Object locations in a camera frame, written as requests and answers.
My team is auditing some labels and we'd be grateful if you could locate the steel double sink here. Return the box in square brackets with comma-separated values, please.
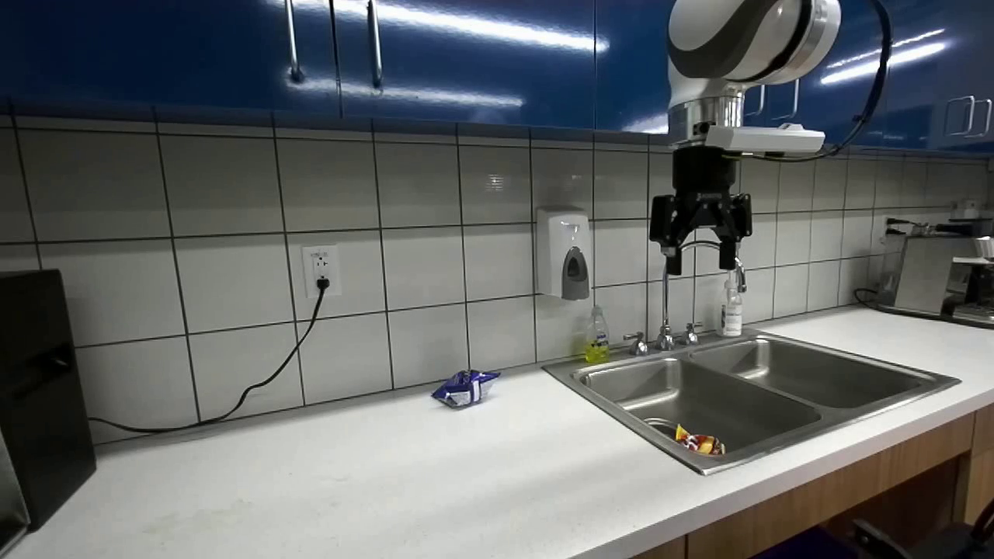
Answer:
[542, 332, 962, 476]

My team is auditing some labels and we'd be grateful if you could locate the white wall socket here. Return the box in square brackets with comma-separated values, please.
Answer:
[301, 245, 343, 300]

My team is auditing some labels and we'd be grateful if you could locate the steel coffee machine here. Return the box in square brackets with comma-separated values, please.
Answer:
[878, 208, 994, 329]

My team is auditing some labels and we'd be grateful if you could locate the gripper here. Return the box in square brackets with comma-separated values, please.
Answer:
[649, 145, 753, 272]

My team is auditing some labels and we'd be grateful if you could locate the blue cabinet door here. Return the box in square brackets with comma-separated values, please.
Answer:
[884, 0, 976, 155]
[594, 0, 673, 136]
[767, 35, 890, 150]
[333, 0, 598, 130]
[0, 0, 340, 120]

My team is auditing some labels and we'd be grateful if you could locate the blue wall cabinet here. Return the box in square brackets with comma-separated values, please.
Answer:
[0, 0, 994, 158]

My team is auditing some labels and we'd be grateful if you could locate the black office chair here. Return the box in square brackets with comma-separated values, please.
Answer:
[850, 497, 994, 559]

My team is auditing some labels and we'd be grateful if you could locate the red yellow snack packet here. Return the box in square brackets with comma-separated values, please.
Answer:
[673, 424, 728, 457]

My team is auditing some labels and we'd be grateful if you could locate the clear bottle white label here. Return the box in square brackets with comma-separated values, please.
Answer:
[719, 269, 745, 338]

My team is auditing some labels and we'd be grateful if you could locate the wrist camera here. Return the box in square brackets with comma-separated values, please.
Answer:
[705, 123, 826, 155]

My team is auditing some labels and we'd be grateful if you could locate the chrome tap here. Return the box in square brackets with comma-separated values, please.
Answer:
[656, 240, 749, 352]

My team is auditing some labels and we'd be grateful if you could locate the yellow dish soap bottle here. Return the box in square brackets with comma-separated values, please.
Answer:
[584, 305, 612, 365]

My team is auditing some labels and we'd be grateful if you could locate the blue snack packet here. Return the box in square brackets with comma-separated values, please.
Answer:
[431, 369, 502, 411]

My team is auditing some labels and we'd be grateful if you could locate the black appliance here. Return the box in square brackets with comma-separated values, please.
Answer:
[0, 269, 98, 532]

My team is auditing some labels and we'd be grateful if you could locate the white wall soap dispenser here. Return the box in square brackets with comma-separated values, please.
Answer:
[535, 206, 593, 302]

